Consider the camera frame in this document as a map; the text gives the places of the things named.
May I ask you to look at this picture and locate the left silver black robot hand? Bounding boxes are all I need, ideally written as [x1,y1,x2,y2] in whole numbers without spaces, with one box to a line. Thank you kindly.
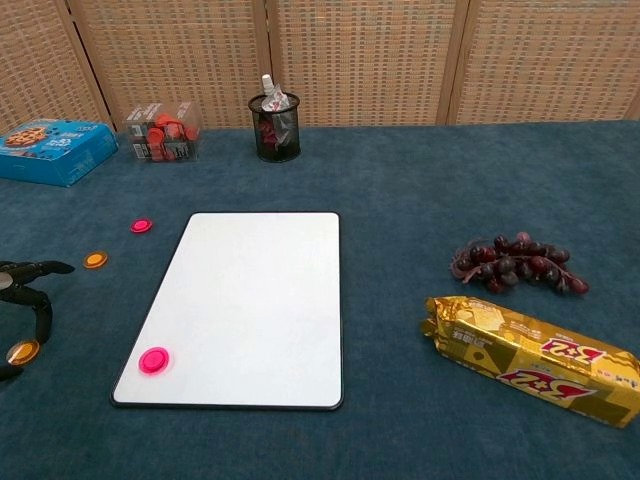
[0,259,76,384]

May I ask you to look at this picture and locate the white board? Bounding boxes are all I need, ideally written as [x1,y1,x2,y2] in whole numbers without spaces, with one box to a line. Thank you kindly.
[109,211,345,412]

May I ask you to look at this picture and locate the blue cookie box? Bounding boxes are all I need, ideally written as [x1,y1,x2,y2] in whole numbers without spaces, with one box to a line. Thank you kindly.
[0,118,120,189]

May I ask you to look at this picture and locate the clear box of orange magnets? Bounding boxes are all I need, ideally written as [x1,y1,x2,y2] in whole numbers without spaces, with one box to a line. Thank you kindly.
[123,101,203,164]

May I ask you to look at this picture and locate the black mesh pen holder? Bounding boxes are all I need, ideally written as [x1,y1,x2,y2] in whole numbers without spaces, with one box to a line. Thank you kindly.
[247,93,303,163]

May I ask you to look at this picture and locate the crumpled silver wrapper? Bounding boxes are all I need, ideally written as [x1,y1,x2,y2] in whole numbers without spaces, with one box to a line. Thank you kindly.
[260,85,292,115]

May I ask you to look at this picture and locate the blue felt table cover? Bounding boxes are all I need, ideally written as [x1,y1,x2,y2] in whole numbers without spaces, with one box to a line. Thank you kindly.
[0,119,640,480]

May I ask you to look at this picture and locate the woven rattan folding screen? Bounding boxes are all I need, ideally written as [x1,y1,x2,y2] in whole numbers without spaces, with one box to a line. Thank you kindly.
[0,0,640,136]

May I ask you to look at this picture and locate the bunch of dark purple grapes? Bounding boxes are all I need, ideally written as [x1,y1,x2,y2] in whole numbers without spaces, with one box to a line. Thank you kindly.
[449,231,590,296]

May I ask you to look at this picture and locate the gold biscuit packet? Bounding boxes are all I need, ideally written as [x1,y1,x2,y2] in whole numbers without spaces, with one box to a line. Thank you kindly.
[418,295,640,430]

